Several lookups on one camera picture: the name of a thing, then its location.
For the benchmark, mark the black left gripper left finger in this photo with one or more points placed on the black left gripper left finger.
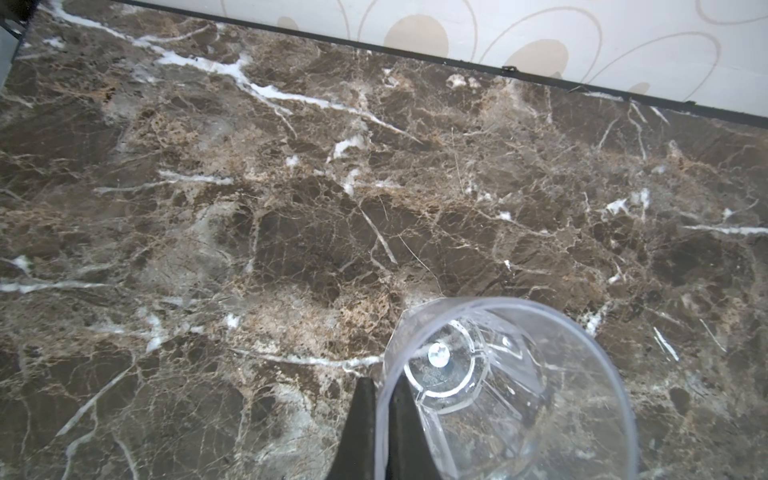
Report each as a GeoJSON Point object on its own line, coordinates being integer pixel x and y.
{"type": "Point", "coordinates": [354, 459]}

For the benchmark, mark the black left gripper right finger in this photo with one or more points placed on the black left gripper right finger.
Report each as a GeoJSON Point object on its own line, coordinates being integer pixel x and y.
{"type": "Point", "coordinates": [409, 455]}

